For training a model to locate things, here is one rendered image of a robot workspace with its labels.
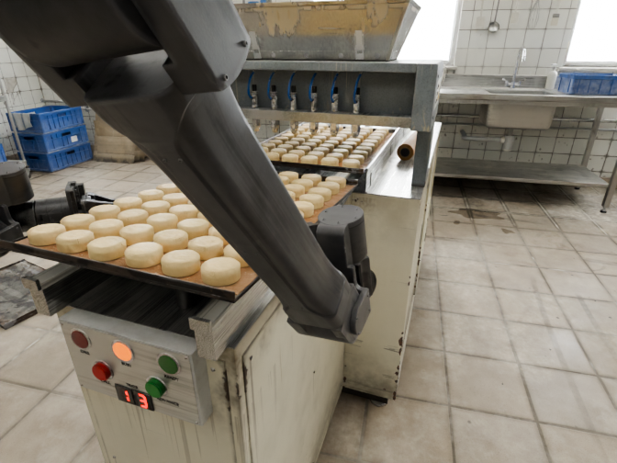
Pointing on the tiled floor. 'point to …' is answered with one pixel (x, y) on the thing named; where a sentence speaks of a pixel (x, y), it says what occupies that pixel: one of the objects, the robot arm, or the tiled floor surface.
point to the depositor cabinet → (387, 271)
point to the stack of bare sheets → (16, 293)
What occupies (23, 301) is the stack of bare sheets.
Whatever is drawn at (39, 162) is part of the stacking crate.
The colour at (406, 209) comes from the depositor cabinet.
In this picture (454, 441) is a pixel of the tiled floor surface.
